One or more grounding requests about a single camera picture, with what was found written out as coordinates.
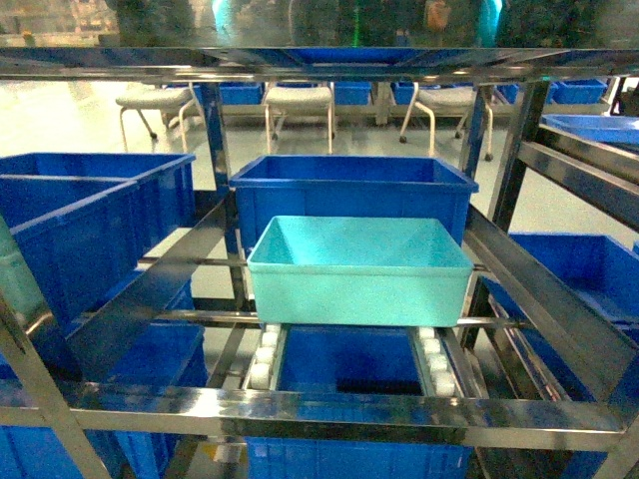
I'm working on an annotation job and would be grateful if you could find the teal plastic bin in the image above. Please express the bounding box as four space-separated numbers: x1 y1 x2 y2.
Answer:
248 216 473 327

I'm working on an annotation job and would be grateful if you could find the blue bin left shelf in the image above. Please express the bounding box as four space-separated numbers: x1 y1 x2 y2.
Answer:
1 153 196 246

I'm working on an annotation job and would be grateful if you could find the blue bin shelf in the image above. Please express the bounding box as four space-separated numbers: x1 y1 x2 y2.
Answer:
466 230 638 402
1 153 196 246

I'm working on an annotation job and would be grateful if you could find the blue bin right shelf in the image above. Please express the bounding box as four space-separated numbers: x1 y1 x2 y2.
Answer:
466 230 638 402

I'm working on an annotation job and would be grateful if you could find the blue bin behind teal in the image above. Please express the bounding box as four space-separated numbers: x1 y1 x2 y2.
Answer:
230 155 479 250

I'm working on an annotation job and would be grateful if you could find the blue bin bottom centre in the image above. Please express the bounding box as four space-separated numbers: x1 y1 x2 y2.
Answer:
246 325 471 478

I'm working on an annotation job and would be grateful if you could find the white chair centre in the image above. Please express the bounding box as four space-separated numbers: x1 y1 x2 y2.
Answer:
263 82 335 154

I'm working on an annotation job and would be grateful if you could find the white chair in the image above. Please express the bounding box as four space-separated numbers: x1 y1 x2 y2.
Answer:
398 81 495 162
263 82 335 154
115 83 204 153

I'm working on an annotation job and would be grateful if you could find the white roller track left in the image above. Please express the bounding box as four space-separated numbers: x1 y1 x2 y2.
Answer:
242 324 289 391

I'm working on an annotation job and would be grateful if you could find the white roller track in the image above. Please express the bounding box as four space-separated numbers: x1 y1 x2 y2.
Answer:
242 324 289 391
412 327 458 398

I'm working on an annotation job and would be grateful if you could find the white roller track right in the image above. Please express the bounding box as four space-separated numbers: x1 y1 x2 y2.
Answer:
412 327 458 398

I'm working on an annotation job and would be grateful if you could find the white chair right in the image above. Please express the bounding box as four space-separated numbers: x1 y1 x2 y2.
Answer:
398 81 495 162

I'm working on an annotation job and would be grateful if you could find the white chair left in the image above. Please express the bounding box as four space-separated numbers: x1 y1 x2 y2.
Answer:
115 83 204 153

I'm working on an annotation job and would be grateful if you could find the blue bin front left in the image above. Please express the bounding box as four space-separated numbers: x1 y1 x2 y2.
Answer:
0 174 146 330

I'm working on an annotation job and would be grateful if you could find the blue bin far right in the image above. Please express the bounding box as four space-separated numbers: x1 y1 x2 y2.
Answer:
542 114 638 146

